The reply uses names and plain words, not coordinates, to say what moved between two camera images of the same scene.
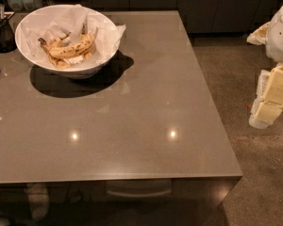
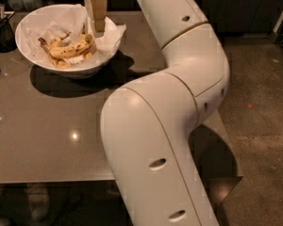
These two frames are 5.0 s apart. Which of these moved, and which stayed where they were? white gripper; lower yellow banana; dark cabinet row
Moved: white gripper
Stayed: dark cabinet row; lower yellow banana
